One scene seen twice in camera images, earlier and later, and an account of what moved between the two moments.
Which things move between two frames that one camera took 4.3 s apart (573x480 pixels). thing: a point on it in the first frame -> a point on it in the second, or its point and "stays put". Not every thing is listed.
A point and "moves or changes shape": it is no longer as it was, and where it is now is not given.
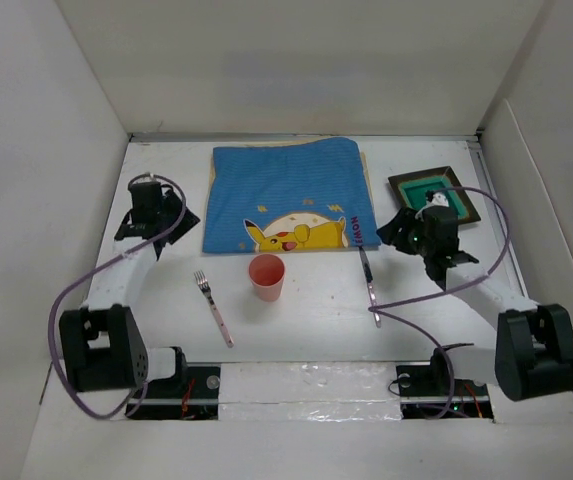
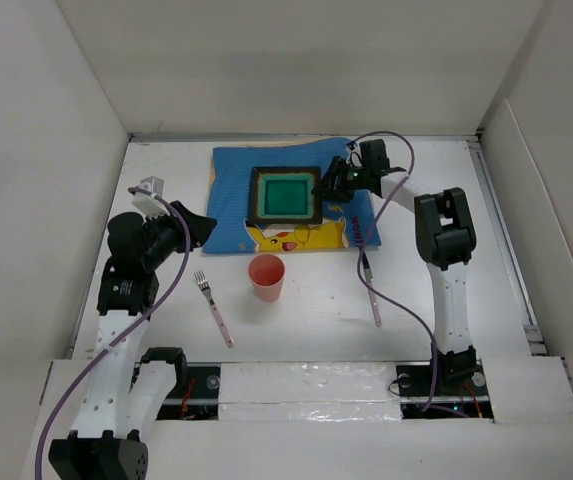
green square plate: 410,189 moves or changes shape
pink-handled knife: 370,287 stays put
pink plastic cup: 267,271 stays put
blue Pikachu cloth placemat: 289,197 stays put
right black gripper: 404,219 -> 338,192
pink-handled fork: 205,289 stays put
